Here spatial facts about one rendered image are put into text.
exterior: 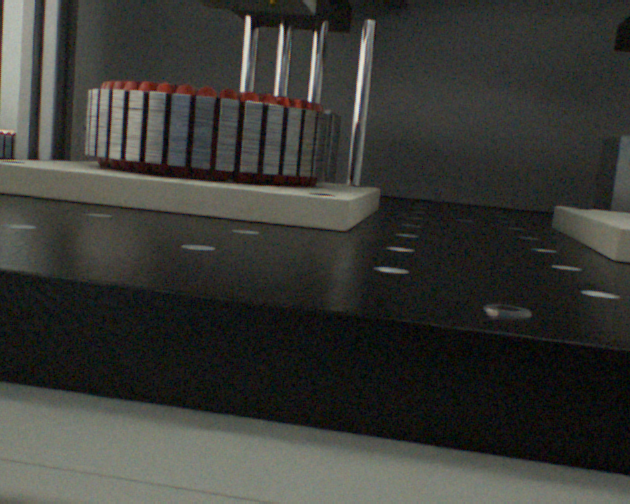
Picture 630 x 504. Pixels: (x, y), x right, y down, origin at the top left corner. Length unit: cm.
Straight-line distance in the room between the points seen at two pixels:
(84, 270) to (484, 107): 48
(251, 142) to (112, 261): 15
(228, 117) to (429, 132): 31
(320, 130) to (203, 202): 7
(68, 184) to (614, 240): 20
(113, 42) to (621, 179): 40
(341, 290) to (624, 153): 34
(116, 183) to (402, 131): 34
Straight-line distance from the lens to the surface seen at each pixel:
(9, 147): 108
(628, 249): 29
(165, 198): 30
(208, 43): 64
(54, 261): 17
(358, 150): 43
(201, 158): 31
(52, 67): 61
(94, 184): 31
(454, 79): 61
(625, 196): 49
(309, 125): 33
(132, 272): 16
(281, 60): 51
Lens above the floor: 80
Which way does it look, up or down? 7 degrees down
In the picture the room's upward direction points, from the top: 5 degrees clockwise
